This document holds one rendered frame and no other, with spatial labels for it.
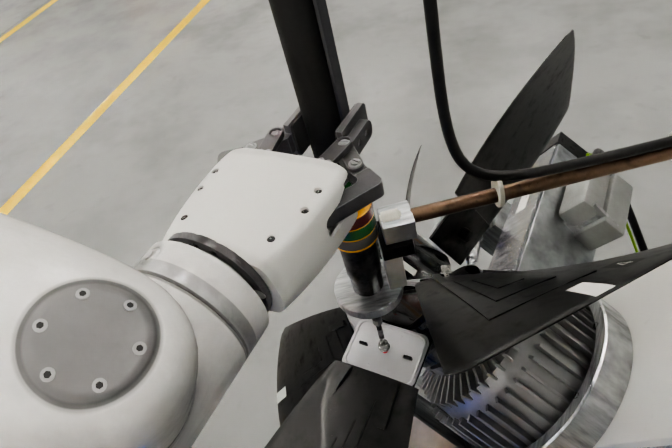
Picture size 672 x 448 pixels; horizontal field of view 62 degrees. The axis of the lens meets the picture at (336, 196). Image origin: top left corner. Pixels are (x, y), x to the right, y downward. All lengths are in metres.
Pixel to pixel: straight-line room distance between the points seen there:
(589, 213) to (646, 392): 0.28
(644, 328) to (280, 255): 0.51
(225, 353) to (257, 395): 1.80
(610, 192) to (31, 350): 0.80
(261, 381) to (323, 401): 1.48
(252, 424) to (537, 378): 1.50
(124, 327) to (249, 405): 1.89
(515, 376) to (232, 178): 0.42
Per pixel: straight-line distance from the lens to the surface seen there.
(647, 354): 0.71
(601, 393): 0.68
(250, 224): 0.34
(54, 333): 0.22
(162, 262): 0.31
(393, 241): 0.51
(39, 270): 0.23
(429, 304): 0.49
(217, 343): 0.30
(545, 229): 0.86
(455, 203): 0.51
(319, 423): 0.65
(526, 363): 0.68
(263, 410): 2.07
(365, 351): 0.67
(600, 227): 0.87
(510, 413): 0.68
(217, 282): 0.30
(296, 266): 0.33
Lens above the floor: 1.75
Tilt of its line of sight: 41 degrees down
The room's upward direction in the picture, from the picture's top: 15 degrees counter-clockwise
